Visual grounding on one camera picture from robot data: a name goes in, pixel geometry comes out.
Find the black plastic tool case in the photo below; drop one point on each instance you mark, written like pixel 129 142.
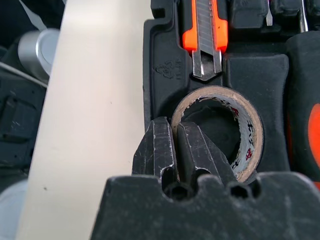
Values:
pixel 250 75

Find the black electrical tape roll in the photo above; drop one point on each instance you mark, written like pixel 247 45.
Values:
pixel 250 130

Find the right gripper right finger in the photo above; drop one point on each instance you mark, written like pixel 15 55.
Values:
pixel 195 155

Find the silver right robot leg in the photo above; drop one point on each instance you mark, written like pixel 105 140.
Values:
pixel 32 50

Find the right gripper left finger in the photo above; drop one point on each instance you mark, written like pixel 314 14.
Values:
pixel 155 150

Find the orange black utility knife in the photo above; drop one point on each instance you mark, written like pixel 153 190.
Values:
pixel 205 25

